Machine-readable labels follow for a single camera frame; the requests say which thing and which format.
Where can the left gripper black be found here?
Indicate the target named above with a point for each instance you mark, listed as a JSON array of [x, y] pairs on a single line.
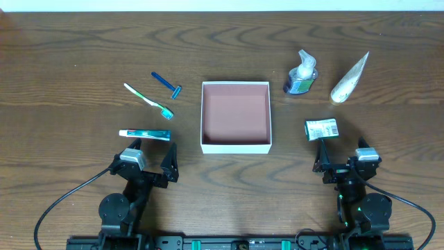
[[149, 174]]

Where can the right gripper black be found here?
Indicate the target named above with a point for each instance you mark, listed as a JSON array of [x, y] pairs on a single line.
[[340, 170]]

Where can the green white soap packet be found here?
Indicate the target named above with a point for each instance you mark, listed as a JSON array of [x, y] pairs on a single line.
[[321, 129]]

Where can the white shampoo tube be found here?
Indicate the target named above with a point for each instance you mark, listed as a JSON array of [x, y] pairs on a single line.
[[344, 88]]

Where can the clear soap pump bottle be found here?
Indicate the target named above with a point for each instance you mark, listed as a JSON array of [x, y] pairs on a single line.
[[302, 76]]

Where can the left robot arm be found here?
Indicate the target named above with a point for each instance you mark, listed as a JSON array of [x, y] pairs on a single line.
[[121, 212]]

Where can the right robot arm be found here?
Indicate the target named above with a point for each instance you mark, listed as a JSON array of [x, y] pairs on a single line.
[[365, 215]]

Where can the green toothpaste tube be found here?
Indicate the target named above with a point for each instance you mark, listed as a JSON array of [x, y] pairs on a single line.
[[164, 135]]

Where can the green white toothbrush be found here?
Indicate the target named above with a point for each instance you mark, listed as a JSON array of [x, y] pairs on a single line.
[[165, 112]]

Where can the blue disposable razor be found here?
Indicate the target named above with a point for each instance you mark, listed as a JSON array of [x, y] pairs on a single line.
[[175, 90]]

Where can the white box with pink interior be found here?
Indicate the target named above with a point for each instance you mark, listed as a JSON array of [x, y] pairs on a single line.
[[235, 117]]

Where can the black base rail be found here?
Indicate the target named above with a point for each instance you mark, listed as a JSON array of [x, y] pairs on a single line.
[[303, 241]]

